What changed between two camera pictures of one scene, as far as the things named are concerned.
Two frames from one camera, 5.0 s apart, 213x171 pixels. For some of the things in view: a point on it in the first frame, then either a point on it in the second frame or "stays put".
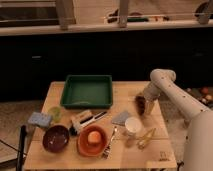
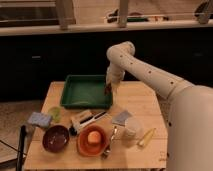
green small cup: x=56 y=113 stays put
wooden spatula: x=146 y=139 stays put
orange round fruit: x=94 y=137 stays put
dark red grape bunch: x=140 y=104 → x=108 y=89
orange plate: x=88 y=148 stays put
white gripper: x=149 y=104 → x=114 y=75
